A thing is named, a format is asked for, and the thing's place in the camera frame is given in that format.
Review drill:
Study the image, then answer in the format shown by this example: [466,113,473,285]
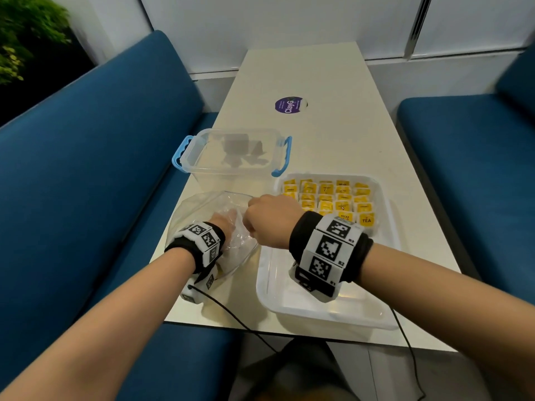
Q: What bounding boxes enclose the person's right hand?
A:
[242,194,306,249]

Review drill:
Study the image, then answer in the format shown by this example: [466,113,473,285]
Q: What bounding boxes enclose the person's left hand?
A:
[208,209,246,248]

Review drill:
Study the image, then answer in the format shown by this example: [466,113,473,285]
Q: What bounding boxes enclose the clear plastic bag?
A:
[167,190,261,289]

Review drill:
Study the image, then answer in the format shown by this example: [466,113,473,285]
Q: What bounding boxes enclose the person's left forearm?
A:
[0,247,197,401]

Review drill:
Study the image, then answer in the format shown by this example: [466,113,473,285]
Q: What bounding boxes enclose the person's right forearm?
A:
[355,242,535,401]

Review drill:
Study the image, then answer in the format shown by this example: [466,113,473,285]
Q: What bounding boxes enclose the rows of yellow tea packets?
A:
[280,178,378,228]

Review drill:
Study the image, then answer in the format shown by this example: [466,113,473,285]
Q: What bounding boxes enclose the white plastic tray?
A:
[255,173,403,331]

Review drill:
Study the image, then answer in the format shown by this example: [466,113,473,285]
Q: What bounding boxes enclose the round purple sticker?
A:
[274,96,308,115]

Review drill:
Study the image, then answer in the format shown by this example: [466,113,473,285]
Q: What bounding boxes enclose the person's dark trouser legs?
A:
[240,337,349,401]

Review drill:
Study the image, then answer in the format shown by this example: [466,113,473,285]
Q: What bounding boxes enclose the long blue bench sofa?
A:
[0,30,243,401]

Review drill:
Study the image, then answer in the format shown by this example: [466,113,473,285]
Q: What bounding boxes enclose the short blue bench sofa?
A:
[395,46,535,306]

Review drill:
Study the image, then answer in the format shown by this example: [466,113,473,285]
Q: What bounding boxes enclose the green plant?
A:
[0,0,72,86]

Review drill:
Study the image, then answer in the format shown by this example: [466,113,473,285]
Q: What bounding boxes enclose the left wrist camera marker band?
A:
[165,221,227,305]

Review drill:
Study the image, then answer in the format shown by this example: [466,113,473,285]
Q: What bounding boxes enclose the wrist camera marker band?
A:
[165,221,227,305]
[288,211,375,304]

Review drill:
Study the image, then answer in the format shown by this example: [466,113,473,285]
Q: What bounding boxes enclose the clear container with blue handles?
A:
[172,128,293,193]

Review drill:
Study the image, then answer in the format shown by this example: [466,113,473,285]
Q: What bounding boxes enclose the right wrist camera marker band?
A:
[288,211,375,304]

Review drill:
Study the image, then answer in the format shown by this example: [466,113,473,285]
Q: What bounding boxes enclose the black cable of left band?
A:
[188,285,280,354]

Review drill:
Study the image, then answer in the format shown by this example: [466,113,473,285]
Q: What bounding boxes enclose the black cable of band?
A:
[188,285,280,354]
[389,307,427,401]

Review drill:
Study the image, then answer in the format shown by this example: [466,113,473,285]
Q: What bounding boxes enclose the black cable of right band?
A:
[389,307,427,401]

